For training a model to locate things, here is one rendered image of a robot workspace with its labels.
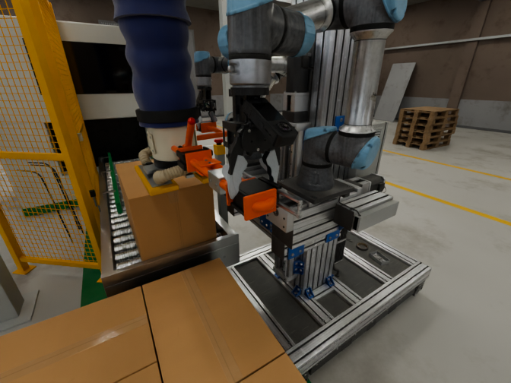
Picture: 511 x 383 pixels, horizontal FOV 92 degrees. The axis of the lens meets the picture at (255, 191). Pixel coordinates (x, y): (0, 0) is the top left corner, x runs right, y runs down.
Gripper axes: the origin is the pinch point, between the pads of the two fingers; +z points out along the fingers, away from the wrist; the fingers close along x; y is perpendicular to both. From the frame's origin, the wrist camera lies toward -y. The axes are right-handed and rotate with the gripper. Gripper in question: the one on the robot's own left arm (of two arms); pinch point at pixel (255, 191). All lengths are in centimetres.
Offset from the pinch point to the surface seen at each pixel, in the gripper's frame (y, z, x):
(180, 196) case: 73, 30, -3
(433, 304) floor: -1, 119, -148
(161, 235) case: 73, 48, 8
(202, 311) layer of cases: 35, 66, 3
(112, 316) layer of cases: 53, 67, 35
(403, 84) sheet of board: 509, -32, -997
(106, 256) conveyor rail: 89, 61, 34
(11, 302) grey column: 142, 108, 93
